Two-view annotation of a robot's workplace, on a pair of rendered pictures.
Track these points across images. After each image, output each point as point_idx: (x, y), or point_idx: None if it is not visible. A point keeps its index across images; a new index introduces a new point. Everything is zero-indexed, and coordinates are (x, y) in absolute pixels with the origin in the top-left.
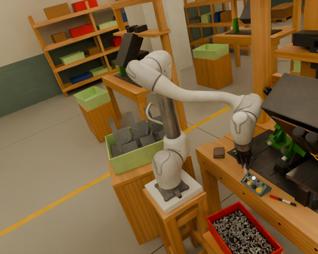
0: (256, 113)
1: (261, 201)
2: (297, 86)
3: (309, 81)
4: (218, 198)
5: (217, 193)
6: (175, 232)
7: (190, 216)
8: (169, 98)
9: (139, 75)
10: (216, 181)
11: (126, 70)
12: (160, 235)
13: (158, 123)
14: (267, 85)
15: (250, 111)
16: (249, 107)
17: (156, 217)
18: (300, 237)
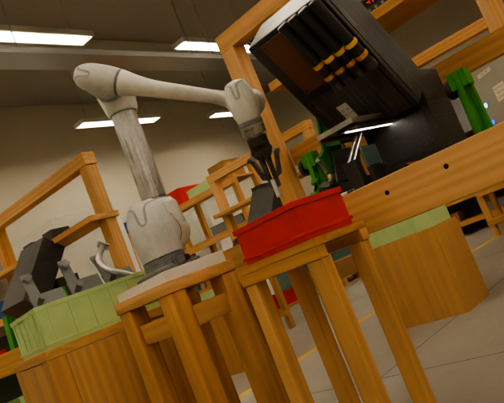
0: (256, 92)
1: None
2: (274, 17)
3: (282, 9)
4: (278, 373)
5: (271, 359)
6: (193, 326)
7: (215, 307)
8: (139, 129)
9: (94, 69)
10: (259, 325)
11: (74, 74)
12: None
13: (125, 273)
14: (289, 164)
15: None
16: None
17: (152, 366)
18: (368, 200)
